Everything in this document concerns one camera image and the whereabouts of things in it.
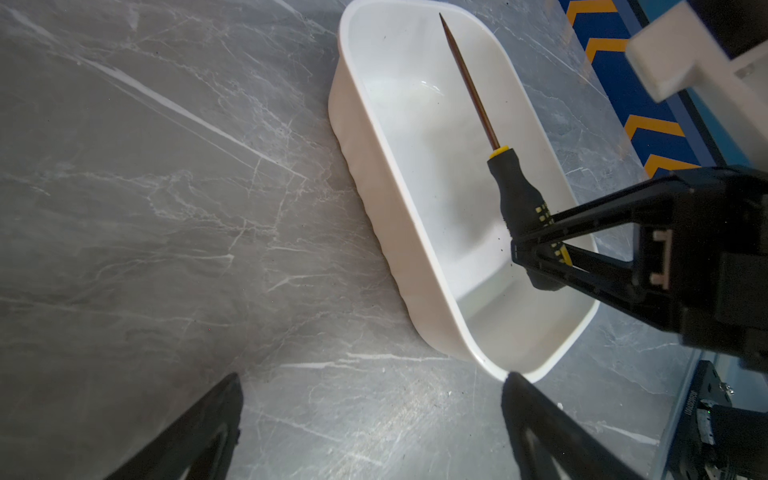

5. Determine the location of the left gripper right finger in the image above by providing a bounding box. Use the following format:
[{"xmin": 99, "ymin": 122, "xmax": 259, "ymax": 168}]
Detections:
[{"xmin": 501, "ymin": 372, "xmax": 640, "ymax": 479}]

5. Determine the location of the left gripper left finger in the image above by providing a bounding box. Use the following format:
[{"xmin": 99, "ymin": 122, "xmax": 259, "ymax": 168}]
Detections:
[{"xmin": 108, "ymin": 373, "xmax": 243, "ymax": 479}]

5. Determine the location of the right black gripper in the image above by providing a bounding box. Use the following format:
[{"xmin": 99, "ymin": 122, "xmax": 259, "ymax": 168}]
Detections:
[{"xmin": 512, "ymin": 167, "xmax": 767, "ymax": 372}]

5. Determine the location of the black yellow screwdriver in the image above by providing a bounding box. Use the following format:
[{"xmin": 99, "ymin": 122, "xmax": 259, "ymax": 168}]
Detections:
[{"xmin": 440, "ymin": 18, "xmax": 573, "ymax": 267}]

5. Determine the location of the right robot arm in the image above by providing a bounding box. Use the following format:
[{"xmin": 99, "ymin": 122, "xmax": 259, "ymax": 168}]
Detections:
[{"xmin": 490, "ymin": 167, "xmax": 767, "ymax": 479}]

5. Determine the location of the white plastic bin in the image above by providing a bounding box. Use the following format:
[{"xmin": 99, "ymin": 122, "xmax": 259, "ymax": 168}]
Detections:
[{"xmin": 328, "ymin": 1, "xmax": 598, "ymax": 382}]

